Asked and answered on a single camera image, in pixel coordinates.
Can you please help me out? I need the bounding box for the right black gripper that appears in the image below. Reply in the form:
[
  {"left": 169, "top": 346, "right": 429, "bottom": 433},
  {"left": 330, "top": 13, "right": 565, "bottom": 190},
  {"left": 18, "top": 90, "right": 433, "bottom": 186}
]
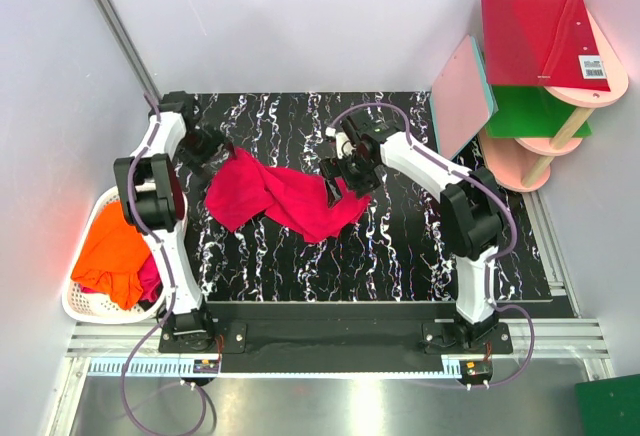
[{"left": 318, "top": 152, "right": 380, "bottom": 209}]

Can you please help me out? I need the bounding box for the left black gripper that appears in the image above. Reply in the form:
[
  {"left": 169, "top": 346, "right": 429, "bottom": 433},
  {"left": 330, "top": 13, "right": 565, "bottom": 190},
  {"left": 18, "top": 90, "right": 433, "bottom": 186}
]
[{"left": 176, "top": 122, "right": 234, "bottom": 178}]

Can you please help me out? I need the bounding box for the crimson red t shirt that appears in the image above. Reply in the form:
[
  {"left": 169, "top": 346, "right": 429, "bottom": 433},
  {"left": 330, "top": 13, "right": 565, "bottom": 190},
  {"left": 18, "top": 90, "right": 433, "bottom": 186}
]
[{"left": 205, "top": 147, "right": 371, "bottom": 243}]

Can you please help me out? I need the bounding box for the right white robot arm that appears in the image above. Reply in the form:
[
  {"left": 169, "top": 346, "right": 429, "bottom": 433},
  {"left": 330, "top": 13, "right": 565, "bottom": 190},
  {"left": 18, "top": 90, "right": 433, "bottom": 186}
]
[{"left": 319, "top": 103, "right": 515, "bottom": 354}]

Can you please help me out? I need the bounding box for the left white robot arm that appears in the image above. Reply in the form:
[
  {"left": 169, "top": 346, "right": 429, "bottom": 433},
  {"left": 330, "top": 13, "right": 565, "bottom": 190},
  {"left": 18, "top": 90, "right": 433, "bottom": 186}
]
[{"left": 113, "top": 91, "right": 233, "bottom": 353}]

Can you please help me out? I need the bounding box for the orange t shirt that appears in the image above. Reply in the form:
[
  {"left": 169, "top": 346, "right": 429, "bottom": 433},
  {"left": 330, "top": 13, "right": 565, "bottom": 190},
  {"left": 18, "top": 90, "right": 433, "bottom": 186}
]
[{"left": 71, "top": 201, "right": 151, "bottom": 282}]

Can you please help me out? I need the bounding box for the magenta t shirt in basket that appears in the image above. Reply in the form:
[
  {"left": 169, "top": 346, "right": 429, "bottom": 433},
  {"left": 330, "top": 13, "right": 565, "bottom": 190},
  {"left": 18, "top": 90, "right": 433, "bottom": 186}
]
[{"left": 72, "top": 256, "right": 161, "bottom": 310}]

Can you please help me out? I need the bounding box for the pink board teal edge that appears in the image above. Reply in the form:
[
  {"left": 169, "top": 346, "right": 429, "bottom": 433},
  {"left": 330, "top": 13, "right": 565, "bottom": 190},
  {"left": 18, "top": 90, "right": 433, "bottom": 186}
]
[{"left": 430, "top": 35, "right": 496, "bottom": 159}]

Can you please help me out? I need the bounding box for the green acrylic sheet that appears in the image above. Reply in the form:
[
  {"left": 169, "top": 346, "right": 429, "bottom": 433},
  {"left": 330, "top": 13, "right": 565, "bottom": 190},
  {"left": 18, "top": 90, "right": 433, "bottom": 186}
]
[{"left": 485, "top": 86, "right": 577, "bottom": 139}]

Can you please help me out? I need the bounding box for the white plastic laundry basket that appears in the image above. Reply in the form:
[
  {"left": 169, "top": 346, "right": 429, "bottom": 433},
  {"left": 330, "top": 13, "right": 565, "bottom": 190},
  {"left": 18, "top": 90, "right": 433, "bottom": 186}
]
[{"left": 61, "top": 187, "right": 201, "bottom": 325}]

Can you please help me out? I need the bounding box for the red acrylic sheet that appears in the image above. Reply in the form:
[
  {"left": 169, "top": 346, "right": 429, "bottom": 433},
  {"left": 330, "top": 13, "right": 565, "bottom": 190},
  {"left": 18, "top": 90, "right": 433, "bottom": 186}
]
[{"left": 481, "top": 0, "right": 610, "bottom": 91}]

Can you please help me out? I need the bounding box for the dark green board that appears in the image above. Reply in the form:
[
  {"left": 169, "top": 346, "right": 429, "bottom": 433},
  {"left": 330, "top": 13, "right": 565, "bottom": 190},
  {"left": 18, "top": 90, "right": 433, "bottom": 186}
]
[{"left": 575, "top": 374, "right": 640, "bottom": 436}]

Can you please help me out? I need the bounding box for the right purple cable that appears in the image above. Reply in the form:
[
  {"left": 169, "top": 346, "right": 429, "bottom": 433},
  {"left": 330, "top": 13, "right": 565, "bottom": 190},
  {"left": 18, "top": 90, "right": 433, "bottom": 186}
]
[{"left": 331, "top": 103, "right": 535, "bottom": 390}]

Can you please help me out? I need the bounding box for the purple cable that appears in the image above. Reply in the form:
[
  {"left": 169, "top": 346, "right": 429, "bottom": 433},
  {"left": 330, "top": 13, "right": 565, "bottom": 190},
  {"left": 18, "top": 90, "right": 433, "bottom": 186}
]
[
  {"left": 119, "top": 93, "right": 217, "bottom": 436},
  {"left": 331, "top": 103, "right": 535, "bottom": 390}
]

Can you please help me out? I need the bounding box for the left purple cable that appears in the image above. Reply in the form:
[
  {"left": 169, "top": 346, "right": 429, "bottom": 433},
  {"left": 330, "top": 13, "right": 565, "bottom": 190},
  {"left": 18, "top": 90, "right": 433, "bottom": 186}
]
[{"left": 119, "top": 93, "right": 217, "bottom": 436}]

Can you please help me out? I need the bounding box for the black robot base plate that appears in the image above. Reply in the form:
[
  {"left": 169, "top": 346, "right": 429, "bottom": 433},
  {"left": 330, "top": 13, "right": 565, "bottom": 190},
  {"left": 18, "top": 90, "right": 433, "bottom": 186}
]
[{"left": 158, "top": 300, "right": 576, "bottom": 374}]

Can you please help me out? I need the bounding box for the aluminium frame rail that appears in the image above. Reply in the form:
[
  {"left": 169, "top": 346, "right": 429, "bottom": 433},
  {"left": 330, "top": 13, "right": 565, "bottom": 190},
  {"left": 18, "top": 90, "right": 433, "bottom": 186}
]
[{"left": 94, "top": 0, "right": 160, "bottom": 98}]

